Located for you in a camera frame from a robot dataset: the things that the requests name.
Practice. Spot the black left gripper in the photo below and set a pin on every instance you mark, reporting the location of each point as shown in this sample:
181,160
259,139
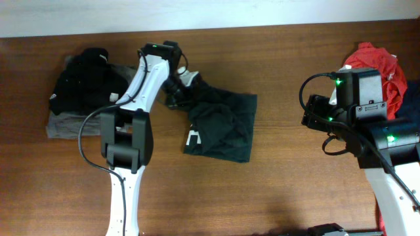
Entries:
180,101

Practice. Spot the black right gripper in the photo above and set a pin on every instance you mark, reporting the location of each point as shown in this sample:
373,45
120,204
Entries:
316,105

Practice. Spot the dark green Nike t-shirt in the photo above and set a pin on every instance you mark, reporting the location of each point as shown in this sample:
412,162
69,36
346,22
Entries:
222,124

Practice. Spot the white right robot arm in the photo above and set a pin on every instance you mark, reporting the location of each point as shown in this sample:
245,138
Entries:
386,150

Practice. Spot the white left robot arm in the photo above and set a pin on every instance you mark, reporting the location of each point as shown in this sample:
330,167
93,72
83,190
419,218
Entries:
126,132

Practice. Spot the red shirt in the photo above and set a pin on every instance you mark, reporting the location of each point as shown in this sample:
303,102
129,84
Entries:
394,83

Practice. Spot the navy blue garment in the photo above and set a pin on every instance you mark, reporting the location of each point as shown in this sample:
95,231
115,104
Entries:
410,105

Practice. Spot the black folded garment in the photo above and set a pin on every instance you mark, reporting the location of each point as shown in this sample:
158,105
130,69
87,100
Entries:
87,83

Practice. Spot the grey folded garment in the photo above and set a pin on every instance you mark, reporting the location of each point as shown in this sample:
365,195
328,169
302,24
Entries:
67,124

